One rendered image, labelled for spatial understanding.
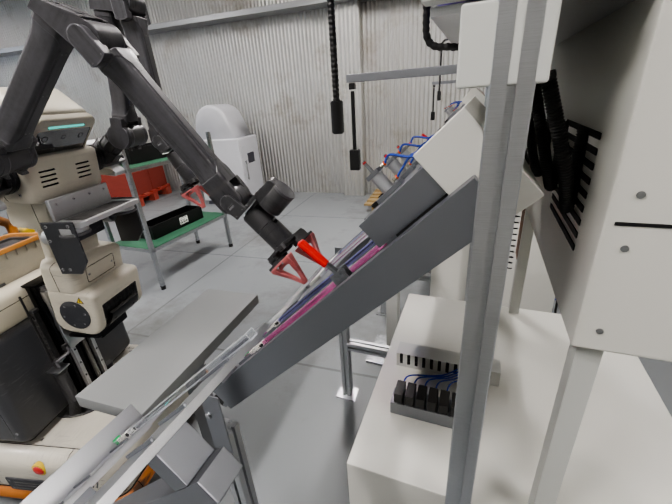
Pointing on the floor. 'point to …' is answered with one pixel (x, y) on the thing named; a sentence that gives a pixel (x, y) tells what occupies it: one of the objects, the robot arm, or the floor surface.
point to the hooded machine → (231, 143)
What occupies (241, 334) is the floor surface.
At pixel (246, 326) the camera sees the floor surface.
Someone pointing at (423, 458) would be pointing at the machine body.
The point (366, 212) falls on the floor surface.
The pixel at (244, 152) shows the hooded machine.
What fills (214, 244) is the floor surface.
